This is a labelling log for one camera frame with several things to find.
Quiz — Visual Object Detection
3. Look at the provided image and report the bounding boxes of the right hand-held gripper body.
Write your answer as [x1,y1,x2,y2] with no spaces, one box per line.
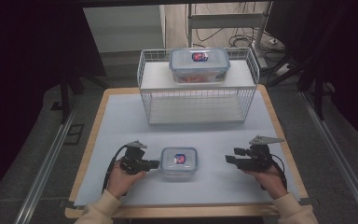
[239,134,285,173]

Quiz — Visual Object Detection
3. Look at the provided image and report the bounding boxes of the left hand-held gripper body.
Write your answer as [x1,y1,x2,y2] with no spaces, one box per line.
[118,140,148,175]

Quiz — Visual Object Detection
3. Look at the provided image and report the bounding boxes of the small clear plastic food container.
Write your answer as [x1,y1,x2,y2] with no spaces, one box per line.
[159,147,199,179]

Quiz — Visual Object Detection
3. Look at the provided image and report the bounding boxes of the white wire two-tier rack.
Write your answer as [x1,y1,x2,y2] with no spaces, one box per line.
[136,47,261,126]

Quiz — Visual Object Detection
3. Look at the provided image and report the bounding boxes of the large clear plastic food container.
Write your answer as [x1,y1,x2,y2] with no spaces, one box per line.
[168,47,232,85]

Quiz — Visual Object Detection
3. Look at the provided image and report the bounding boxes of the person's left hand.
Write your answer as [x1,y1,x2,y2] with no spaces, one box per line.
[105,161,146,200]

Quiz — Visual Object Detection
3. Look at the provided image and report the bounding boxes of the person's right hand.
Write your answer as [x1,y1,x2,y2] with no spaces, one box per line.
[249,165,289,201]

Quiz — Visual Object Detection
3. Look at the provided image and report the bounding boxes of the light blue table mat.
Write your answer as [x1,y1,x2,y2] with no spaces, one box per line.
[74,91,300,207]

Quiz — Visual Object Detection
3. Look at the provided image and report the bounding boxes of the dark floor plate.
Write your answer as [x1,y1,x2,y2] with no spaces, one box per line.
[62,123,86,146]

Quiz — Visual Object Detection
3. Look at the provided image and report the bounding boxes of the black tripod stand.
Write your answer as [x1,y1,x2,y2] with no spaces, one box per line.
[267,46,328,122]

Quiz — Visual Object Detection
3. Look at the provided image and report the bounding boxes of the white power strip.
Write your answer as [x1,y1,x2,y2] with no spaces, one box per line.
[274,63,294,77]

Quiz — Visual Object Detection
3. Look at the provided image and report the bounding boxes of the black stand legs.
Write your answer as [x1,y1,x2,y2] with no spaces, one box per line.
[58,70,108,125]

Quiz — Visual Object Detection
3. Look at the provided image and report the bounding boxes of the white board panel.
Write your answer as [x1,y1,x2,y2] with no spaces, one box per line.
[82,4,166,54]

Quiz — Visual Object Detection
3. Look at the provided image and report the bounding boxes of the left hand-held gripper black cable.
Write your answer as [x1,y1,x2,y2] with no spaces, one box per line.
[102,144,129,194]

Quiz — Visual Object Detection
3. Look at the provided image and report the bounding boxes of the hand-held gripper black cable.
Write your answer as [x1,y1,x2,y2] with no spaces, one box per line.
[102,144,129,194]
[260,153,289,191]

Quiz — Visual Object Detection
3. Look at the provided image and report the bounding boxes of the right hand-held gripper black cable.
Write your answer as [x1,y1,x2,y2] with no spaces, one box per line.
[260,153,289,191]

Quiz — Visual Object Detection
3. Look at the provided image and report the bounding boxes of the aluminium floor rail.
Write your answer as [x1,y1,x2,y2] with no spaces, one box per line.
[13,95,82,224]
[300,91,358,224]

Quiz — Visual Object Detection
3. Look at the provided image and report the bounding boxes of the black floor cables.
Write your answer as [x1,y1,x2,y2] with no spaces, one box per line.
[195,27,288,63]

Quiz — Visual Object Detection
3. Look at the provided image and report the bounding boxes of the white metal stand frame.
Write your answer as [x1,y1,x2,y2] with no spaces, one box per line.
[186,1,275,70]

